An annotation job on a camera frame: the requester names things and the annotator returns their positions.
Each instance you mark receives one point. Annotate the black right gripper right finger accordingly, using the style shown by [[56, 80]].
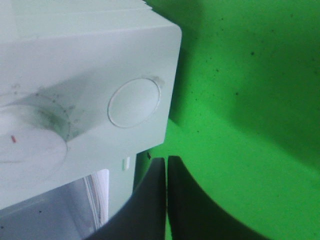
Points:
[[193, 215]]

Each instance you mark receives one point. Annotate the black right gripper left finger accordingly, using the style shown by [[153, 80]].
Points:
[[143, 216]]

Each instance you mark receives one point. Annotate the round white door-release button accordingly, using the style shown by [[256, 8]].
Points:
[[134, 102]]

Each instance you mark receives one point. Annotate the green table mat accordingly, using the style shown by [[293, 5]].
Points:
[[245, 109]]

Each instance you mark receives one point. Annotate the white lower dial knob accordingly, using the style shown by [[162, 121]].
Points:
[[33, 144]]

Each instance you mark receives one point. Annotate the white microwave oven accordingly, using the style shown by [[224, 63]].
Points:
[[69, 57]]

